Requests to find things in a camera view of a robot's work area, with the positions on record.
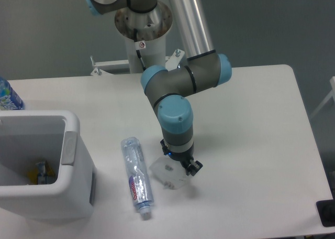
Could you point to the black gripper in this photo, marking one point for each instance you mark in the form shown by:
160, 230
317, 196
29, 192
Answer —
185, 158

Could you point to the clear plastic wrapper bag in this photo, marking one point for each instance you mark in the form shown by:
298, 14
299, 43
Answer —
170, 173

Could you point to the crushed clear plastic bottle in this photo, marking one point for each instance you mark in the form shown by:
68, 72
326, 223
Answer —
138, 178

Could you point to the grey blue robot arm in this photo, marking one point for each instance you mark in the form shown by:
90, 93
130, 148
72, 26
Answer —
167, 91

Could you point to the white plastic trash can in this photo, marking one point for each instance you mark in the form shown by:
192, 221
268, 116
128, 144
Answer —
28, 137

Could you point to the yellow blue trash in can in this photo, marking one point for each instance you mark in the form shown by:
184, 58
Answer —
42, 174

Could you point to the black clamp at table corner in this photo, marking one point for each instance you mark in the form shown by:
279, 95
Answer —
326, 212

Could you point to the white furniture leg at right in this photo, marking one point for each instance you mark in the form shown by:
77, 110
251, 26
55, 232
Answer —
325, 100

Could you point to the blue labelled water bottle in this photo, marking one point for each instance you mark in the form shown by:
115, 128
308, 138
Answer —
10, 100

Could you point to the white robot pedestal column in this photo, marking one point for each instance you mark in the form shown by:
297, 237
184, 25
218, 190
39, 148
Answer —
145, 35

